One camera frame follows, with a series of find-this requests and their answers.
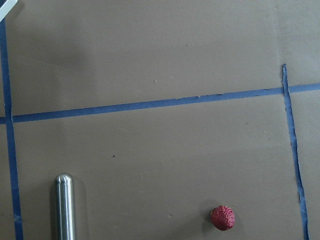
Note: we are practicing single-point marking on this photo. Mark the red strawberry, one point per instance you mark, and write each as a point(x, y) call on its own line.
point(222, 217)

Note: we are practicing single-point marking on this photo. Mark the steel muddler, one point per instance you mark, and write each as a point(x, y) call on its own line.
point(65, 205)

